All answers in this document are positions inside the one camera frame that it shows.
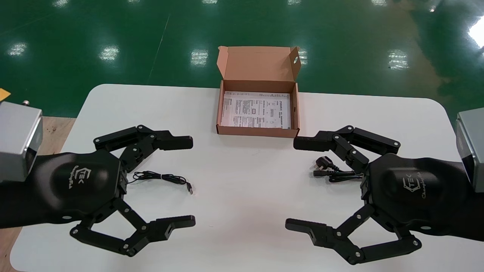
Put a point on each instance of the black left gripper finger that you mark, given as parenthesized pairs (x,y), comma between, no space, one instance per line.
(170,142)
(159,228)

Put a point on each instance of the white printed paper manual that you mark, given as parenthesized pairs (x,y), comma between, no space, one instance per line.
(255,109)

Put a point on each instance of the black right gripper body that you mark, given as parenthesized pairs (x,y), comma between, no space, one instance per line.
(419,192)

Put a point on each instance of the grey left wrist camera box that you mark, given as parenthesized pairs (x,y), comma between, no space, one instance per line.
(17,136)

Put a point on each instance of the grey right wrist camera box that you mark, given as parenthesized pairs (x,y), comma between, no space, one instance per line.
(472,139)

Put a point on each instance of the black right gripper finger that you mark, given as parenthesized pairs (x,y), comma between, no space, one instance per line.
(321,233)
(314,142)

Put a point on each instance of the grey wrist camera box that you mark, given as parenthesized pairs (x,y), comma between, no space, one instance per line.
(17,136)
(472,139)

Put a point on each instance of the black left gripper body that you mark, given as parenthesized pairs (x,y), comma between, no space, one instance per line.
(75,181)

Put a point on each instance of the brown cardboard storage box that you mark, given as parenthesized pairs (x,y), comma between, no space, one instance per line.
(257,66)

